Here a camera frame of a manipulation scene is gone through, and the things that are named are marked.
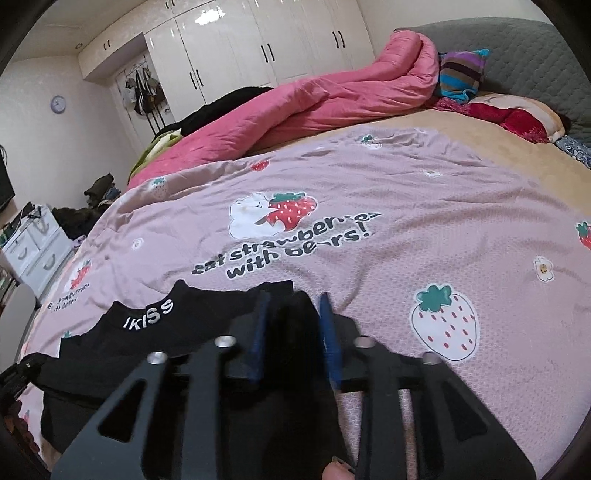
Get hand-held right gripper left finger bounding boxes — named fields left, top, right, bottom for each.
left=48, top=291, right=273, bottom=480

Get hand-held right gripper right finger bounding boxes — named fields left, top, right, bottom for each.
left=318, top=292, right=539, bottom=480

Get black top with white lettering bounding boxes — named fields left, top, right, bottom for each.
left=34, top=279, right=357, bottom=480

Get pile of dark clothes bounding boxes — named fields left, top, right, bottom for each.
left=51, top=173, right=123, bottom=241

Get person's right hand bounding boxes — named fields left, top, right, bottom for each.
left=322, top=456, right=357, bottom=480

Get light grey chair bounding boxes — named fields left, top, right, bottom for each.
left=0, top=281, right=37, bottom=366

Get white drawer cabinet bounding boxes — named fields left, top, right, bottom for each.
left=0, top=200, right=75, bottom=298

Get pink strawberry printed blanket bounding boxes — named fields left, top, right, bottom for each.
left=18, top=127, right=591, bottom=480

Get black television screen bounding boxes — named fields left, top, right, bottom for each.
left=0, top=161, right=15, bottom=211

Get green blanket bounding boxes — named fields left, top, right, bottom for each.
left=129, top=131, right=184, bottom=184

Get pink quilt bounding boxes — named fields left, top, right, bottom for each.
left=124, top=31, right=441, bottom=191

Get black coat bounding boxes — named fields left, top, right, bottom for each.
left=178, top=86, right=276, bottom=137

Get beige bed sheet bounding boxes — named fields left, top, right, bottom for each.
left=249, top=104, right=591, bottom=195

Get dark hanging bags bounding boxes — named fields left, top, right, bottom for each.
left=123, top=65, right=168, bottom=117

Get red and beige pillow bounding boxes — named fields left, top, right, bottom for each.
left=434, top=91, right=567, bottom=145

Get cream wardrobe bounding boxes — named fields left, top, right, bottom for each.
left=78, top=0, right=376, bottom=139

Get striped colourful pillow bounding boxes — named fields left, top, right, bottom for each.
left=435, top=48, right=493, bottom=103

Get blue patterned pillow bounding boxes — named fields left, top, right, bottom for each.
left=554, top=134, right=591, bottom=169

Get grey quilted headboard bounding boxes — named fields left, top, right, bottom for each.
left=392, top=18, right=591, bottom=139

